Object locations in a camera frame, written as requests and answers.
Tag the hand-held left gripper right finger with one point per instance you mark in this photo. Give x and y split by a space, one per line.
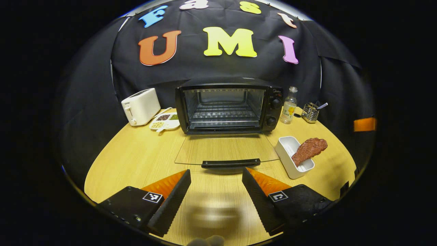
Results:
263 206

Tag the clear glass bottle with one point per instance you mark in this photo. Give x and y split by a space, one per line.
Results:
288 109

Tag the white rectangular tray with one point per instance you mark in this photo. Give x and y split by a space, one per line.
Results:
285 152

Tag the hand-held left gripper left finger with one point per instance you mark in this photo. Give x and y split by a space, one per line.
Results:
170 206

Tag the white toaster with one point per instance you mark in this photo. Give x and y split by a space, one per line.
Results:
141 106

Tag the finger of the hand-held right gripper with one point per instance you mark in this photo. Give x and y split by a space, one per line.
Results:
364 124

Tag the black electric oven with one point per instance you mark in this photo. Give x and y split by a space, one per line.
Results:
273 111

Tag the brown meat piece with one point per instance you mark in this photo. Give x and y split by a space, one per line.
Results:
309 150

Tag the white divided snack plate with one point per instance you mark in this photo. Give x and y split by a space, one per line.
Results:
165 123

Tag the metal spoon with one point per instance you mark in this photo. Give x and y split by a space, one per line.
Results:
322 106

